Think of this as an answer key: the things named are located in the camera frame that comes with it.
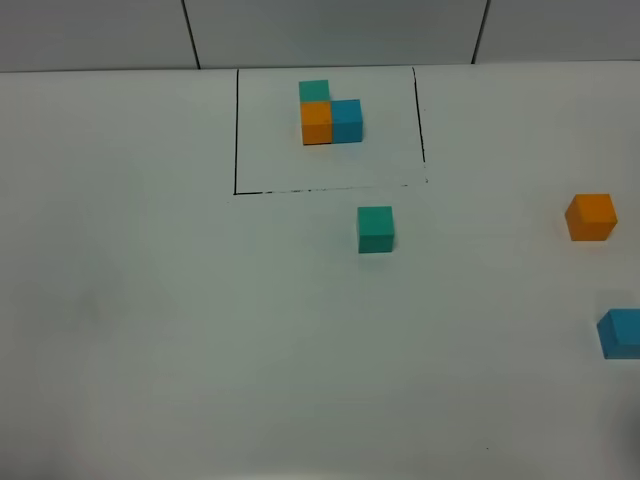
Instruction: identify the template blue cube block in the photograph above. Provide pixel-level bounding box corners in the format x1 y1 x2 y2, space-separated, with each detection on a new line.
331 99 363 144

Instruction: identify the template orange cube block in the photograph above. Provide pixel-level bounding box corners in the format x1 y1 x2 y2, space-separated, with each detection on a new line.
300 101 333 145

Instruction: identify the template green cube block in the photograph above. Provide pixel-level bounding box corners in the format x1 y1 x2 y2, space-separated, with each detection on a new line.
298 80 331 103

